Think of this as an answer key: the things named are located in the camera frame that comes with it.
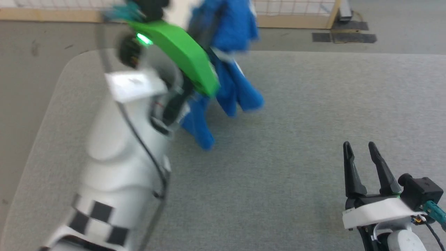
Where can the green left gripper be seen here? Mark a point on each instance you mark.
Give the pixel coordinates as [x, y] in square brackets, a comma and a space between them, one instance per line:
[177, 48]

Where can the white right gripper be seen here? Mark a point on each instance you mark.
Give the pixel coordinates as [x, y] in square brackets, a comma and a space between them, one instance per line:
[376, 211]

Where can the blue garment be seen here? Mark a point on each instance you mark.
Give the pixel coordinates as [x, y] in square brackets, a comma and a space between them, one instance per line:
[233, 31]

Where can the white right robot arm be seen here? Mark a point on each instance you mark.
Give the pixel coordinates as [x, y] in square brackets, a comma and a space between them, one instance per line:
[404, 242]

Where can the black cylindrical left wrist motor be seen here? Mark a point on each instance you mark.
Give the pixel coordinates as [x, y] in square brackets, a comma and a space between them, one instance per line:
[129, 51]

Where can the grey fabric covered table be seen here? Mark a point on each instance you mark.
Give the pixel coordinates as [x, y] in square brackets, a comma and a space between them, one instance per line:
[296, 139]

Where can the long black floor tape patch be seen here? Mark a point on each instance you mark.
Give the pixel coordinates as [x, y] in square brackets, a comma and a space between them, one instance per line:
[345, 37]

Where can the grey metal stand foot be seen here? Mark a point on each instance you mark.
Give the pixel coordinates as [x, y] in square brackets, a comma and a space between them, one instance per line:
[346, 12]

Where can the short black floor tape patch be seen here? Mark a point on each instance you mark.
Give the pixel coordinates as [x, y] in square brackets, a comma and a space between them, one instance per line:
[350, 25]

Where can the lemon pattern grid panel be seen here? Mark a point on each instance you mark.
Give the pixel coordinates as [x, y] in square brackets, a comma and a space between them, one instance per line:
[48, 15]

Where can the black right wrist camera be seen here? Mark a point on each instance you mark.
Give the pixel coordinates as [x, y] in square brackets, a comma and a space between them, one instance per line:
[421, 191]

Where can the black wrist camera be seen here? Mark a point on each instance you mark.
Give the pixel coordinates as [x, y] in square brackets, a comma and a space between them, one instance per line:
[421, 191]
[151, 7]

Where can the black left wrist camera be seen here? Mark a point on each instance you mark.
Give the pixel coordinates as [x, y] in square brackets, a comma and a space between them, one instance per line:
[151, 7]

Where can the teal right camera connector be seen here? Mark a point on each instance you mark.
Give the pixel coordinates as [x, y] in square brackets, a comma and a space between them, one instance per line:
[437, 211]

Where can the teal camera connector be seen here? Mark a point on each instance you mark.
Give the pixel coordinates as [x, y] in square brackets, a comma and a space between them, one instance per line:
[437, 211]
[122, 13]

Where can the teal left camera connector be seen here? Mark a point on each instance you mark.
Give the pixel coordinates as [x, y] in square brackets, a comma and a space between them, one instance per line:
[122, 13]

